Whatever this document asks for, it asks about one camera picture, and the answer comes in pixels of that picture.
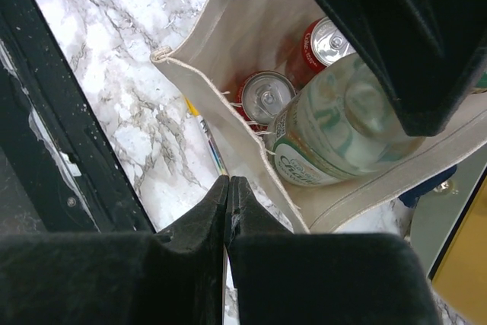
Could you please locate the red soda can front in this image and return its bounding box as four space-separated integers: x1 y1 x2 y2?
285 17 355 90

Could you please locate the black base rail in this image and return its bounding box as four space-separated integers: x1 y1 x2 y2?
1 0 154 234

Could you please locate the yellow white pen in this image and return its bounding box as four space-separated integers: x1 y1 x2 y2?
185 98 228 175

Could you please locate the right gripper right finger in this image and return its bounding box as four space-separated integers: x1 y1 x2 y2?
225 177 441 324

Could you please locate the red soda can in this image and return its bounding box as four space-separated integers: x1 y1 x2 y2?
285 17 355 90
231 71 296 132

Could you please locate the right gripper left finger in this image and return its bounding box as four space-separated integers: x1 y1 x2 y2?
1 176 228 324

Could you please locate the clear bottle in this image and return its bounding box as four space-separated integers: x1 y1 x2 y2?
265 53 424 187

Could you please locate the beige canvas bag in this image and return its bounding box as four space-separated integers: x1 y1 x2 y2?
151 0 486 233

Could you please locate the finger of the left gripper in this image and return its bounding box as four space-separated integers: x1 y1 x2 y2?
315 0 486 136

